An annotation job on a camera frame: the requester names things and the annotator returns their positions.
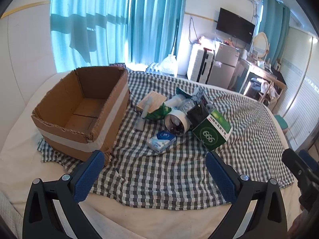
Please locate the pack of water bottles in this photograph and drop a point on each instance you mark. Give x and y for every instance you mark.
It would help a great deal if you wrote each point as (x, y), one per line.
(152, 68)

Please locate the tan medicine box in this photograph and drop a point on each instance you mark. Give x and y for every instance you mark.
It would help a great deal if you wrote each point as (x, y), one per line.
(157, 99)

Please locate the dark green packet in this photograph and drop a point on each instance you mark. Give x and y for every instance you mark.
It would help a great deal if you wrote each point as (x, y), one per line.
(182, 92)

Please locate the white suitcase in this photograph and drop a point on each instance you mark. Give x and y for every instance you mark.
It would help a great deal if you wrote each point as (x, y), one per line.
(197, 64)

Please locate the light blue sheer curtain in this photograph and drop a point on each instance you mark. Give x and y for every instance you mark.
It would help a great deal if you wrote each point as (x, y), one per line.
(99, 17)

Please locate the white plastic tube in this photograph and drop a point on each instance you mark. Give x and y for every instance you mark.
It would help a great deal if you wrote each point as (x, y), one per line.
(145, 107)

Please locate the blue patterned packet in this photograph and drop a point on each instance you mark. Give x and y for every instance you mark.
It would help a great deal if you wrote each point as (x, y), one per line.
(199, 94)

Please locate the green snack packet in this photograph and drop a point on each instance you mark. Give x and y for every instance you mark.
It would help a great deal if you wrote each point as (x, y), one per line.
(158, 113)

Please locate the wooden desk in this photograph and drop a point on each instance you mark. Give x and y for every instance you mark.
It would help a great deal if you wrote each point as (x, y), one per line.
(264, 72)

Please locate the clear plastic bag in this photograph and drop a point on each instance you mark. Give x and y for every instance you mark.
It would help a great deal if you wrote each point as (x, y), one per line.
(188, 105)

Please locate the teal stool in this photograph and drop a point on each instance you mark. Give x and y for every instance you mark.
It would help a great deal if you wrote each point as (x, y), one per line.
(281, 123)

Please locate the black television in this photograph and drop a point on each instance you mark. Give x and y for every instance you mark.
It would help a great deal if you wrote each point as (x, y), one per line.
(234, 26)

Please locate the teal curtain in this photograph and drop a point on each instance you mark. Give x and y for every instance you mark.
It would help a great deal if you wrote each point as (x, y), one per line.
(274, 20)
(157, 17)

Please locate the clear water jug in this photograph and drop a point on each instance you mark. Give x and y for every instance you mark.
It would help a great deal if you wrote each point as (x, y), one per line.
(169, 66)

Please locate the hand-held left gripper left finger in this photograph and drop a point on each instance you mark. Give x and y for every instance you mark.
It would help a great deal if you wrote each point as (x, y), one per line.
(89, 176)

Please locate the white round jar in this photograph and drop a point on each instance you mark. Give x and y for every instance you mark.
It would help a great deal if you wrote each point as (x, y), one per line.
(179, 117)

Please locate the white wardrobe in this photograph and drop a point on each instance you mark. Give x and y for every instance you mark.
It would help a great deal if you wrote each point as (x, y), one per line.
(301, 79)

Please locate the silver fridge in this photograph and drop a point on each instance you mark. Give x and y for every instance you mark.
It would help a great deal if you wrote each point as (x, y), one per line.
(224, 64)

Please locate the checked cloth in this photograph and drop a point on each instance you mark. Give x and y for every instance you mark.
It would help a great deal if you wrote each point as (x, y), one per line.
(154, 174)

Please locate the taped cardboard box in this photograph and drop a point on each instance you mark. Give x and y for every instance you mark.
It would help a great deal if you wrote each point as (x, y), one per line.
(62, 151)

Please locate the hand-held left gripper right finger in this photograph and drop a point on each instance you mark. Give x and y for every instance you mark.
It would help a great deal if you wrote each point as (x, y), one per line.
(220, 176)

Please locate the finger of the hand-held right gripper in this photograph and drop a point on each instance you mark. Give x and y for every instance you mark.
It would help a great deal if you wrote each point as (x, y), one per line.
(307, 154)
(296, 164)

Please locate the white cloth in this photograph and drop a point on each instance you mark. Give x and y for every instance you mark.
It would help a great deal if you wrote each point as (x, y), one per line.
(270, 88)

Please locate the green medicine box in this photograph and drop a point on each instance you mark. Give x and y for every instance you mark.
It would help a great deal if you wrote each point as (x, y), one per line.
(211, 134)

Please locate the blue clothes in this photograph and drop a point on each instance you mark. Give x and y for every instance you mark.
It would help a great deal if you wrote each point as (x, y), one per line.
(254, 83)

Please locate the oval mirror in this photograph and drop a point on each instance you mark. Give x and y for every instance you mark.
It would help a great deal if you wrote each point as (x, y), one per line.
(260, 44)

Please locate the white bottle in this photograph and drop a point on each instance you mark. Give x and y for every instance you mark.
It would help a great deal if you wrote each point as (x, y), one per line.
(174, 102)

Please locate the blue tissue packet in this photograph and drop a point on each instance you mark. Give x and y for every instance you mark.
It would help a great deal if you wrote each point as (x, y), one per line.
(160, 140)

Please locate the black pouch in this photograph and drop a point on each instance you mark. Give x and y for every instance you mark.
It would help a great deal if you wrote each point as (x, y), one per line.
(197, 114)

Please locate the white plastic bag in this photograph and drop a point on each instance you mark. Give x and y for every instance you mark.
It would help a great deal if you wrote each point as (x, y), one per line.
(206, 42)

